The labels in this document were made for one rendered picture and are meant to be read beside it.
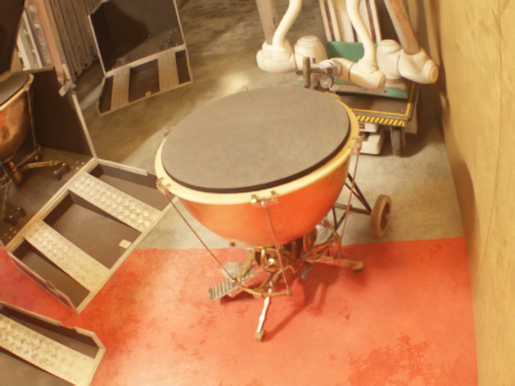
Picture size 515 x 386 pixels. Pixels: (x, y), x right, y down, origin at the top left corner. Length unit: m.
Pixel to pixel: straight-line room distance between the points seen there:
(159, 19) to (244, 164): 4.60
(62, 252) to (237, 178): 1.57
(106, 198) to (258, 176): 1.68
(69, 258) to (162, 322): 0.79
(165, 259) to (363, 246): 0.98
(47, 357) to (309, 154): 1.58
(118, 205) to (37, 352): 1.18
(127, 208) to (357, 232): 1.31
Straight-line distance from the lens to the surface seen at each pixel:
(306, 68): 1.99
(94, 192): 3.08
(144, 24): 6.00
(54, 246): 2.86
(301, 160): 1.49
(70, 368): 2.26
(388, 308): 2.07
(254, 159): 1.54
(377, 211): 2.24
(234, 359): 2.01
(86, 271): 2.65
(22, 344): 2.45
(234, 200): 1.44
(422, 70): 2.48
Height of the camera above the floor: 1.64
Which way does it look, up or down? 38 degrees down
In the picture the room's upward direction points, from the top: 14 degrees counter-clockwise
